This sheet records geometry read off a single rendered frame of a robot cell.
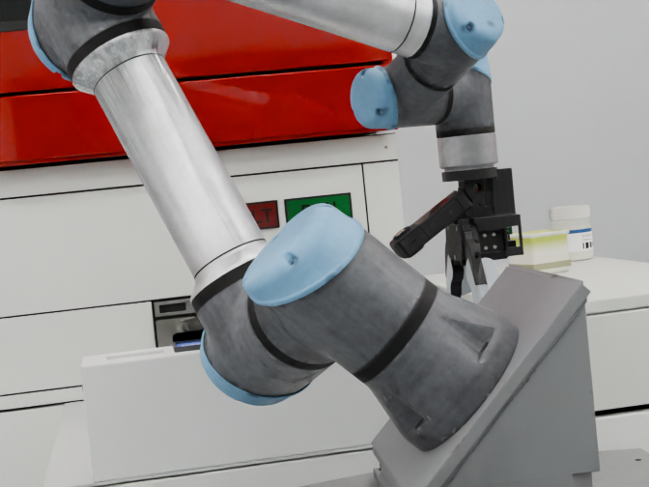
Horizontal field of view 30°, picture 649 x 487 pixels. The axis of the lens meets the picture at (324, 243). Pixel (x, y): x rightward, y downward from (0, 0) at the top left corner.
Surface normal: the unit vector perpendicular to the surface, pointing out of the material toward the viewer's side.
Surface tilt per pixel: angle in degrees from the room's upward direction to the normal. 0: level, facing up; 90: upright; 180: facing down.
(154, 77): 65
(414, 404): 103
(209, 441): 90
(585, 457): 90
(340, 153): 90
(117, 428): 90
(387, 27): 125
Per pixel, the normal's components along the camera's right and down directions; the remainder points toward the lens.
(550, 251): 0.41, 0.00
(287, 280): -0.18, 0.33
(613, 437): 0.17, 0.04
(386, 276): 0.43, -0.40
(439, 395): -0.31, 0.07
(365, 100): -0.83, 0.11
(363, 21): 0.20, 0.60
